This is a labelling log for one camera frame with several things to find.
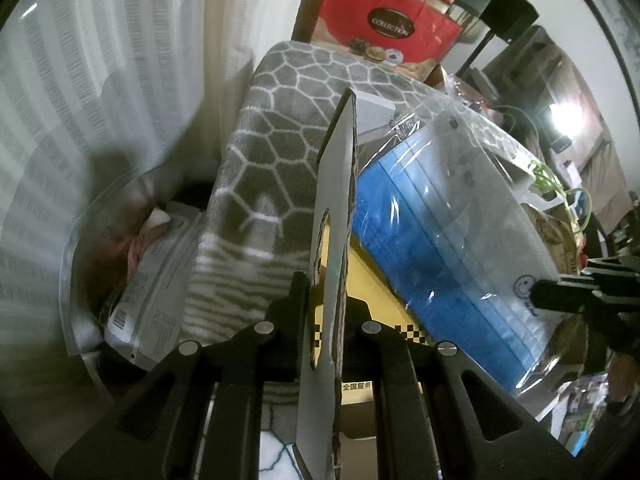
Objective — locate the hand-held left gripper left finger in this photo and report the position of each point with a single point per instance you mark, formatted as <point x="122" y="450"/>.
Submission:
<point x="295" y="320"/>

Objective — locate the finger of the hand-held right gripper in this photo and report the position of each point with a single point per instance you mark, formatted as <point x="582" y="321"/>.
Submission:
<point x="615" y="265"/>
<point x="560" y="295"/>

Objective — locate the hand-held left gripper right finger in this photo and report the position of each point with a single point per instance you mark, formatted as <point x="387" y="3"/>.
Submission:
<point x="357" y="340"/>

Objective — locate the gold paper bag with window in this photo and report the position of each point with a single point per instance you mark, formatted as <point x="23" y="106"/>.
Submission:
<point x="550" y="235"/>

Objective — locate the yellow envelope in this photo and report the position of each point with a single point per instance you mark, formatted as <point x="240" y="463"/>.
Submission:
<point x="370" y="280"/>

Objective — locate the bag of blue face masks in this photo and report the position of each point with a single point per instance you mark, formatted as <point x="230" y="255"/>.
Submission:
<point x="425" y="220"/>

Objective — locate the white cardboard tray box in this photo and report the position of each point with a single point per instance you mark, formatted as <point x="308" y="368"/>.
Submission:
<point x="330" y="185"/>

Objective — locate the person's right forearm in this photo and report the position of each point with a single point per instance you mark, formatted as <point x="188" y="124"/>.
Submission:
<point x="620" y="380"/>

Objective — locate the brown cloth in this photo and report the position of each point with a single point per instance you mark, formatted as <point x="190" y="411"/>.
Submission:
<point x="600" y="160"/>

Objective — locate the white printed pouch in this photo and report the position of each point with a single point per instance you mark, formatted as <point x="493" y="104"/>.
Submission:
<point x="155" y="290"/>

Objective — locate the bright lamp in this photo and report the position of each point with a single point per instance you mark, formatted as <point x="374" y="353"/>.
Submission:
<point x="559" y="117"/>

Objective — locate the grey white patterned blanket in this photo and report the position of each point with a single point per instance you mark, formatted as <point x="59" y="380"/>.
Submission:
<point x="270" y="125"/>

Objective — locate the clear plastic zip bag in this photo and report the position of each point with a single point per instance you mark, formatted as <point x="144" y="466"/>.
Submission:
<point x="100" y="260"/>

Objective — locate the clear bag of small goods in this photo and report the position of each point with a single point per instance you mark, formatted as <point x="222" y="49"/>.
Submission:
<point x="465" y="87"/>

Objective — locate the red gift bag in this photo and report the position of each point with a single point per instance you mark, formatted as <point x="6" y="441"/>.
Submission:
<point x="385" y="20"/>

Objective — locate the white curtain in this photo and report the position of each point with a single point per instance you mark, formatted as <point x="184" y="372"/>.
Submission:
<point x="100" y="60"/>

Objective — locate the black framed wall picture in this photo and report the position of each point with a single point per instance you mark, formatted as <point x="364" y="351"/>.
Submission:
<point x="615" y="15"/>

